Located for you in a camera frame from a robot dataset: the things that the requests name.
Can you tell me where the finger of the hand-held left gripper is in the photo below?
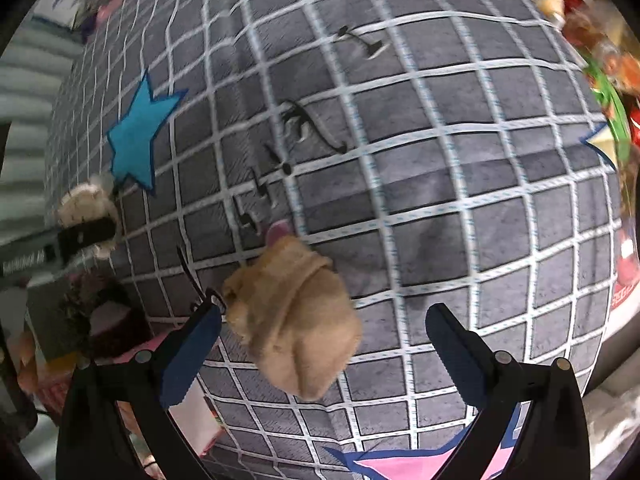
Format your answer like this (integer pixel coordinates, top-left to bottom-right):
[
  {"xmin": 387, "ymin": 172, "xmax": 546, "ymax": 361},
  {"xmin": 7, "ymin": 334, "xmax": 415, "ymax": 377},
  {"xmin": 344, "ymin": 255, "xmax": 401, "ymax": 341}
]
[{"xmin": 56, "ymin": 217, "xmax": 119, "ymax": 262}]

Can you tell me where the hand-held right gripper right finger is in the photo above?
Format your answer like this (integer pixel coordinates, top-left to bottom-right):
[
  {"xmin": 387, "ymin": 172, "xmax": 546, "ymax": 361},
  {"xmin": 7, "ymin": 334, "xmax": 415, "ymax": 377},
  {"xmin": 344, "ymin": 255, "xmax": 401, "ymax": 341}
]
[{"xmin": 425, "ymin": 303, "xmax": 590, "ymax": 480}]

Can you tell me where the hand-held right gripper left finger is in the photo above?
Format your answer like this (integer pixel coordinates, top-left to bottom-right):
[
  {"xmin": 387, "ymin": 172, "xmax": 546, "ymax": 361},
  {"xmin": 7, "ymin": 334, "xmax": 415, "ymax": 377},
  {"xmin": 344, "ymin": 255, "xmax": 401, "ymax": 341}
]
[{"xmin": 55, "ymin": 302, "xmax": 223, "ymax": 480}]

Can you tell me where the cream white scrunchie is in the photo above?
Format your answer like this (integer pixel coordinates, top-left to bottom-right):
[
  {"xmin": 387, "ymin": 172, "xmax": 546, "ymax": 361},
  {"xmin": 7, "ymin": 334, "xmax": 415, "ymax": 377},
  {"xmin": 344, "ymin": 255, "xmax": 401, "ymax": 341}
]
[{"xmin": 54, "ymin": 174, "xmax": 124, "ymax": 261}]

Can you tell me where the grey cardboard box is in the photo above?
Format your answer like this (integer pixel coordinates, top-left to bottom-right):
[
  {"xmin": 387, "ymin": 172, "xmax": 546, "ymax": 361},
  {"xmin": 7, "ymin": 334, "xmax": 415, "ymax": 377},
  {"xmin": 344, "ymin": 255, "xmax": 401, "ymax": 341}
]
[{"xmin": 22, "ymin": 272, "xmax": 156, "ymax": 363}]

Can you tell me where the beige plush toy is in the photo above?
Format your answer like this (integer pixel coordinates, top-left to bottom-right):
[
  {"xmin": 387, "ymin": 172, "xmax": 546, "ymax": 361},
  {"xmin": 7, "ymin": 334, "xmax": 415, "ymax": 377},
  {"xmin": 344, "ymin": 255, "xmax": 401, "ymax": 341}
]
[{"xmin": 219, "ymin": 220, "xmax": 364, "ymax": 402}]

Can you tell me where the grey checked blanket with stars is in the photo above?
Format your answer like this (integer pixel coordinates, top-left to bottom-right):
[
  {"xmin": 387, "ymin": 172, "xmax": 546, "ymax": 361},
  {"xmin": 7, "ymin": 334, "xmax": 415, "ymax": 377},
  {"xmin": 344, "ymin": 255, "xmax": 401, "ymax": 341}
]
[{"xmin": 44, "ymin": 0, "xmax": 627, "ymax": 480}]

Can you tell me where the pale green curtain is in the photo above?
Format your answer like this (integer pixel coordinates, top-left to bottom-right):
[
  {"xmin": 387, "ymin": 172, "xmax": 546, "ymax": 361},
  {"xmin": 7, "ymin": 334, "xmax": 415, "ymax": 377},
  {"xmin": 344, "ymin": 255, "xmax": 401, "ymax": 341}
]
[{"xmin": 0, "ymin": 20, "xmax": 71, "ymax": 480}]

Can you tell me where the pile of colourful gift packages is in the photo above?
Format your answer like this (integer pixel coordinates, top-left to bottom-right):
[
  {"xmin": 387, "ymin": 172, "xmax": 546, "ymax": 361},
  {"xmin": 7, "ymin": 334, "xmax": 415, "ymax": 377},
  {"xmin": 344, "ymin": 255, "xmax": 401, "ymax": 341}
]
[{"xmin": 515, "ymin": 0, "xmax": 640, "ymax": 171}]

